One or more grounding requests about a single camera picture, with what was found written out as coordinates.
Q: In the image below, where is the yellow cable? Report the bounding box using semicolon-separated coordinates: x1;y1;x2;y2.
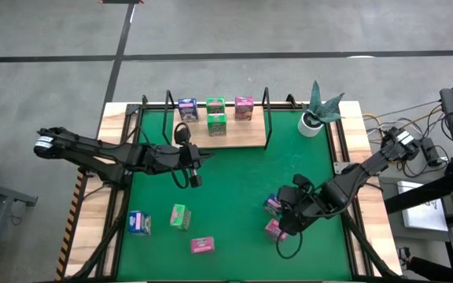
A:
362;112;392;142

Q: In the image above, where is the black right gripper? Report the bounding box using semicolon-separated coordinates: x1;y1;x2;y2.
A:
276;175;332;236

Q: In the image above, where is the wooden shelf with black frame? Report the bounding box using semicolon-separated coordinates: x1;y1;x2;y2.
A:
161;86;274;152

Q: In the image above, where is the artificial plant in white pot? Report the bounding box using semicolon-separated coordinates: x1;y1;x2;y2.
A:
296;80;346;138

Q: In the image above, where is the person's leg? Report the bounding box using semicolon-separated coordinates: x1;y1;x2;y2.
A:
407;255;453;282

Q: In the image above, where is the black yellow hazard tape strip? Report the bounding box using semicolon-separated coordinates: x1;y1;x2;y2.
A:
55;172;84;281

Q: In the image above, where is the green table mat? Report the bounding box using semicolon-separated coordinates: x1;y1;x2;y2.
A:
116;109;353;282

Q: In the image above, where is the white printed sheet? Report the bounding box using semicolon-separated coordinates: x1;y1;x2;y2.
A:
397;180;450;233

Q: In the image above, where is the black desk crossbar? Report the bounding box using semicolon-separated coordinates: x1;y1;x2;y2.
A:
383;175;453;215

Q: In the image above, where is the black metal table frame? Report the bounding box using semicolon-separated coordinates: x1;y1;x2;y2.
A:
59;93;403;283

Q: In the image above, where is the pink Raisin Bran cereal box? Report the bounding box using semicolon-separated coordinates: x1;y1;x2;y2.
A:
190;236;215;255
234;96;255;121
264;219;289;242

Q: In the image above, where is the black power adapter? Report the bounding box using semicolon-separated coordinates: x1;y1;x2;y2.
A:
421;137;442;166

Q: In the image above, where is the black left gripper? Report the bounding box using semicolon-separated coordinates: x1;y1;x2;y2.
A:
173;123;215;189

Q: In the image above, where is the green Apple Jacks cereal box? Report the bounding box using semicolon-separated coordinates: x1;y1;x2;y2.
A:
205;97;227;115
169;203;192;231
206;112;228;138

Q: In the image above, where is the blue Frosted Flakes cereal box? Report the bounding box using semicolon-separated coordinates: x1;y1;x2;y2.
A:
177;97;200;123
263;194;282;217
128;210;153;237

